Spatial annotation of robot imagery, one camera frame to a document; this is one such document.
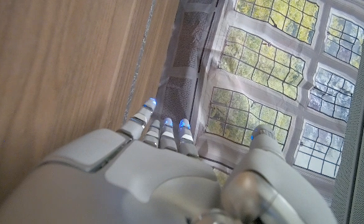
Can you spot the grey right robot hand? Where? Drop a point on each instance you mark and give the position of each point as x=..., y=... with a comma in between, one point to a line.
x=156, y=183

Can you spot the printed window backdrop cloth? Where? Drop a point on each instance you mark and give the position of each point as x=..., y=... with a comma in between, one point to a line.
x=262, y=71

